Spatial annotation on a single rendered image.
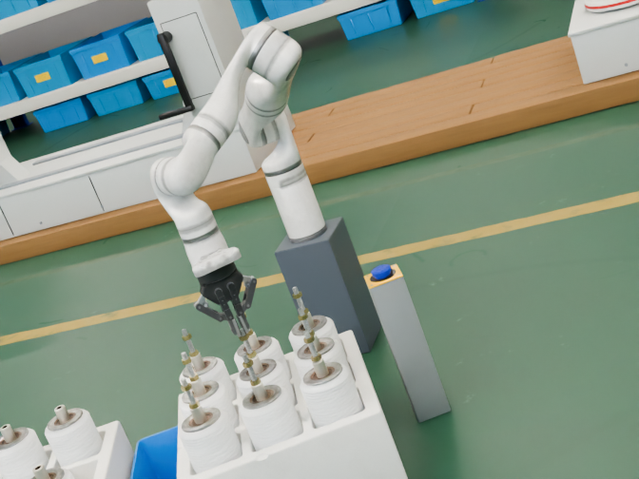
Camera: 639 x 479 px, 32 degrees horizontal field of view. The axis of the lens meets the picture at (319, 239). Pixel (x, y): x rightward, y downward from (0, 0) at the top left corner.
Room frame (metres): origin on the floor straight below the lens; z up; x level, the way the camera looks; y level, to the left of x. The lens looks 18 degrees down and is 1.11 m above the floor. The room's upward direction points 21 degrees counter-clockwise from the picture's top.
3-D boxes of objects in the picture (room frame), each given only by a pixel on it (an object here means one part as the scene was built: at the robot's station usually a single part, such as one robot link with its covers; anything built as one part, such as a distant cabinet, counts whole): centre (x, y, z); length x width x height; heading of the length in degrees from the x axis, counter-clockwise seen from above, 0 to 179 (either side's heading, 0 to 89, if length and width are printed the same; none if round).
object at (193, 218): (1.96, 0.21, 0.62); 0.09 x 0.07 x 0.15; 35
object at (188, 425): (1.83, 0.32, 0.25); 0.08 x 0.08 x 0.01
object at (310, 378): (1.83, 0.08, 0.25); 0.08 x 0.08 x 0.01
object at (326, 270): (2.48, 0.02, 0.15); 0.14 x 0.14 x 0.30; 68
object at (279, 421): (1.83, 0.20, 0.16); 0.10 x 0.10 x 0.18
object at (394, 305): (2.02, -0.09, 0.16); 0.07 x 0.07 x 0.31; 0
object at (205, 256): (1.93, 0.20, 0.52); 0.11 x 0.09 x 0.06; 13
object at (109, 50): (7.51, 0.82, 0.36); 0.50 x 0.38 x 0.21; 158
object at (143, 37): (7.36, 0.42, 0.36); 0.50 x 0.38 x 0.21; 157
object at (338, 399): (1.83, 0.08, 0.16); 0.10 x 0.10 x 0.18
